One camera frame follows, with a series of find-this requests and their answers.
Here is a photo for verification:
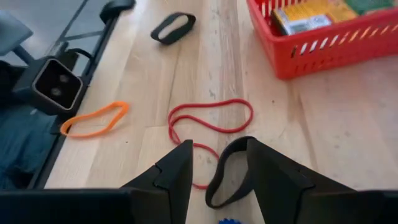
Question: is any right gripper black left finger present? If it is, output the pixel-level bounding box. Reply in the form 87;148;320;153
120;139;194;224

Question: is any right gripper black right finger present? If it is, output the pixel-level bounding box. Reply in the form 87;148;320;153
247;138;315;224

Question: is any blue coil keychain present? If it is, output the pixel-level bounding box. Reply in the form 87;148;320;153
217;217;246;224

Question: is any red rubber band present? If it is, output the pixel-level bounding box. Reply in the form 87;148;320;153
167;98;254;190

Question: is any orange rubber band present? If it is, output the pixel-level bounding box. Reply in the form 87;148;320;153
60;100;131;139

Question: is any red plastic basket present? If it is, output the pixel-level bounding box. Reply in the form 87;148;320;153
246;0;398;80

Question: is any small black block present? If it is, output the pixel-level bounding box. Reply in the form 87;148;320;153
150;11;197;45

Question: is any yellow crayon box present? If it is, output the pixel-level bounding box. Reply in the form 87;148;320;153
271;0;397;35

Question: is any grey office chair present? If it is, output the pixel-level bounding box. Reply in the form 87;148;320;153
0;9;34;63

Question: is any person's leg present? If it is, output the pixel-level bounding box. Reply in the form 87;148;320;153
0;104;60;190

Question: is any black aluminium table frame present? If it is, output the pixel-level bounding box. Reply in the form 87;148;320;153
26;0;137;191

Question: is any black table-level camera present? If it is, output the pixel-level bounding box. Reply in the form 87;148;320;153
12;55;84;116

